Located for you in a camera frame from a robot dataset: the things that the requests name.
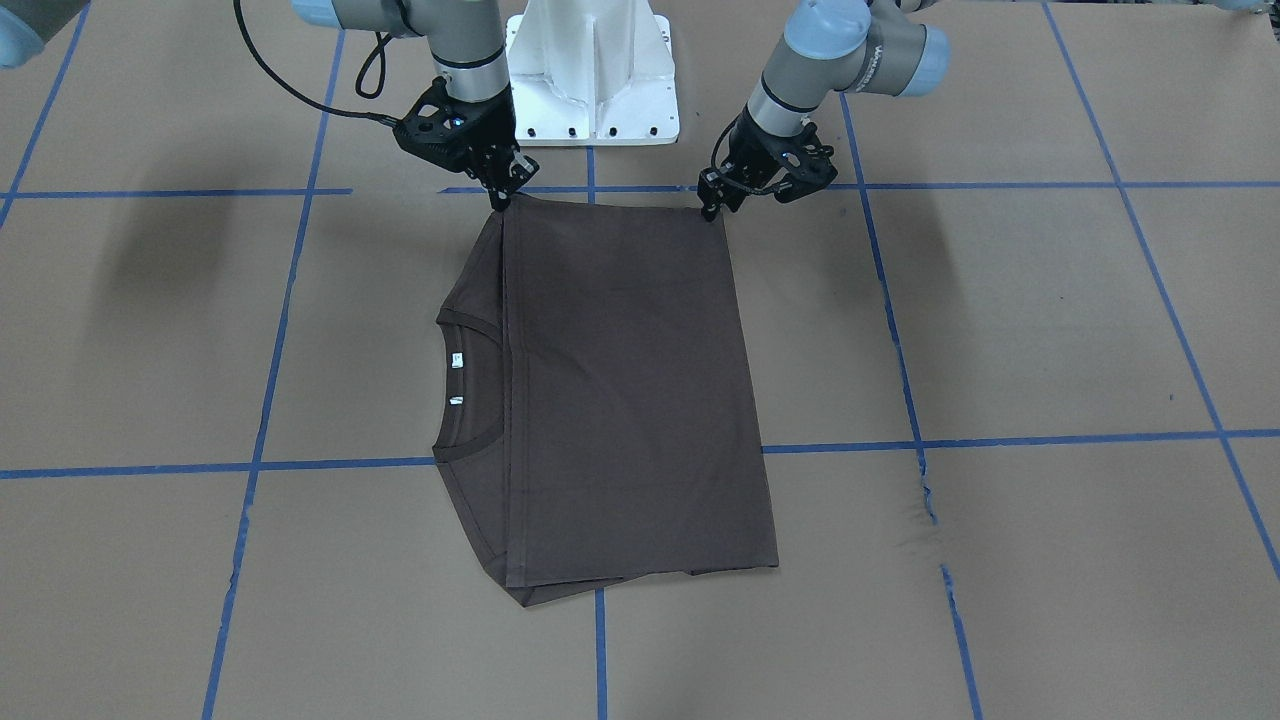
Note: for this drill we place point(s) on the dark brown t-shirt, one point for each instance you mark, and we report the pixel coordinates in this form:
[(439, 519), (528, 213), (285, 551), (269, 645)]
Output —
[(600, 422)]

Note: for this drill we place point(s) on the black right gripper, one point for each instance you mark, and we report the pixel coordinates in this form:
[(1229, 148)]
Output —
[(492, 131)]

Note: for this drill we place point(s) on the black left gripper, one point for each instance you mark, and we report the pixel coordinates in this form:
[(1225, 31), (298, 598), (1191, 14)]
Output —
[(752, 158)]

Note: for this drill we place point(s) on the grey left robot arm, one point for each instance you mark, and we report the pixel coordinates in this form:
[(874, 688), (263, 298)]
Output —
[(846, 47)]

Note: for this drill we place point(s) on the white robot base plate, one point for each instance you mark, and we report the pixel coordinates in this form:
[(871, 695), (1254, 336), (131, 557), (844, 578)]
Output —
[(592, 73)]

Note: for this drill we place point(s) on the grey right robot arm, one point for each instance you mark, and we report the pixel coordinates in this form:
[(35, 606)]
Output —
[(466, 40)]

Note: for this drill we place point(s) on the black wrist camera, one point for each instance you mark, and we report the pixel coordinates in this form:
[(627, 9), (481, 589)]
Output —
[(806, 164), (429, 130)]

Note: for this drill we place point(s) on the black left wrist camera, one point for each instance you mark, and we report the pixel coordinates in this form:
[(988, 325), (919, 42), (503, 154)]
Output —
[(806, 164)]

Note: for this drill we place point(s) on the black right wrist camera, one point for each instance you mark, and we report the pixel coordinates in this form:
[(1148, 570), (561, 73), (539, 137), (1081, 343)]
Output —
[(429, 130)]

